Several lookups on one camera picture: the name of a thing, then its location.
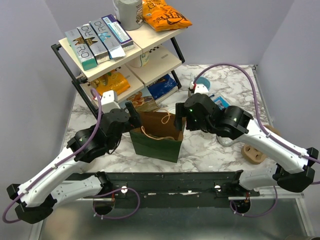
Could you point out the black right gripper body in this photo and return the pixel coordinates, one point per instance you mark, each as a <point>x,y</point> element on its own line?
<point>192,125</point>

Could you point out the brown snack bag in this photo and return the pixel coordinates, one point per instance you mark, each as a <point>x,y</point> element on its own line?
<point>143,101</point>

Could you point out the silver glitter pouch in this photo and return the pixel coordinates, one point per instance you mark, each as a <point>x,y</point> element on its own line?
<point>225,141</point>

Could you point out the blue snack bag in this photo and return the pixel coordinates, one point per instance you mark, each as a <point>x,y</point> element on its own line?
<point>162,86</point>

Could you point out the green paper bag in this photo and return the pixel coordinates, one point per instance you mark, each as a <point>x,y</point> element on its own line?
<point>158,137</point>

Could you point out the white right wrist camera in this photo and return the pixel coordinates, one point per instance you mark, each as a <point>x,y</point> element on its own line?
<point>200,87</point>

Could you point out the purple white box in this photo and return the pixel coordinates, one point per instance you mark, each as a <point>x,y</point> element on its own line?
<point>120,34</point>

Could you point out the brown cardboard cup carrier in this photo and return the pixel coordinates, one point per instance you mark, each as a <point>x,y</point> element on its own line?
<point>252,155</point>

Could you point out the grey canister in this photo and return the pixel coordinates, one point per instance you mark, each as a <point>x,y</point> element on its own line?
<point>129,13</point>

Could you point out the brown RO box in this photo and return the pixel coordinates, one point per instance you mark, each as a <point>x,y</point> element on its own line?
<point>96,46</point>

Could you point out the teal RO box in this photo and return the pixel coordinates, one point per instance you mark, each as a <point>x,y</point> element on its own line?
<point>81,49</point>

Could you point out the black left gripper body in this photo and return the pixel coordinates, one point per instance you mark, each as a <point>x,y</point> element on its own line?
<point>113,144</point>

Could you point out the orange chips bag top shelf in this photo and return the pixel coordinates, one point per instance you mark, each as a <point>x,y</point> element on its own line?
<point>163,17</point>

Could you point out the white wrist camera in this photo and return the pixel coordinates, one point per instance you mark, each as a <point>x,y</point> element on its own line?
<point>107,101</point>
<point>200,87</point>

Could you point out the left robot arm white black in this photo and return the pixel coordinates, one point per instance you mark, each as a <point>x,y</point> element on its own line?
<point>36,199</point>

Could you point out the yellow snack bag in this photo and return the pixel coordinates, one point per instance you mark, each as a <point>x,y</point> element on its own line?
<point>112,80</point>

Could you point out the black frame beige shelf rack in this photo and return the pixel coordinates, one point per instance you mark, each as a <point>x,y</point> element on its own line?
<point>165,56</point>

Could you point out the blue RO box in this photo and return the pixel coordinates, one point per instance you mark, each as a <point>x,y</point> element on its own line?
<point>114,48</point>

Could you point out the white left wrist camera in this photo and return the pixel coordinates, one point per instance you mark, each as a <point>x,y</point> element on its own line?
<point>107,101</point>

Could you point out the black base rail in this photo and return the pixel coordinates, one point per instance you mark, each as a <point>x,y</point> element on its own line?
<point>174,189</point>

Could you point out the blue razor box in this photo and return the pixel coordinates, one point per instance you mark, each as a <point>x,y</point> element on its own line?
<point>220,101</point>

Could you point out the light blue cup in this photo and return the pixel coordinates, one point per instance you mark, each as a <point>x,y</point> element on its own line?
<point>192,78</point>

